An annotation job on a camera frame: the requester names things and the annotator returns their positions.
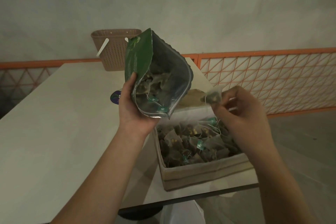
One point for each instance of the person's left hand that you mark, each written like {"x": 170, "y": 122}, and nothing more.
{"x": 131, "y": 118}

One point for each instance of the person's right hand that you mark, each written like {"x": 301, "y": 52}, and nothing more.
{"x": 249, "y": 124}

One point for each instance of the pyramid tea bag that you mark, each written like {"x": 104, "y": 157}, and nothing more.
{"x": 213, "y": 96}

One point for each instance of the green foil pouch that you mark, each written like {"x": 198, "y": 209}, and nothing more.
{"x": 139, "y": 58}

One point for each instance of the beige paper box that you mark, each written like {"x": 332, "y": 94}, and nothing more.
{"x": 199, "y": 176}

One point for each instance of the person's left forearm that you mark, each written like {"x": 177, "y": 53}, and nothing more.
{"x": 102, "y": 179}

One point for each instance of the person's right forearm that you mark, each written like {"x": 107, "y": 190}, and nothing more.
{"x": 281, "y": 192}

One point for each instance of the round purple sticker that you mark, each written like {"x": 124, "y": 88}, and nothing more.
{"x": 115, "y": 97}

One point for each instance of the orange mesh fence panel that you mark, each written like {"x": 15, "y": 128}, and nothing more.
{"x": 21, "y": 79}
{"x": 283, "y": 82}

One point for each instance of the brown plastic basket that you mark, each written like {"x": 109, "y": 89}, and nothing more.
{"x": 113, "y": 50}

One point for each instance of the black table base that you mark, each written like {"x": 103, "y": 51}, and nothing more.
{"x": 141, "y": 213}

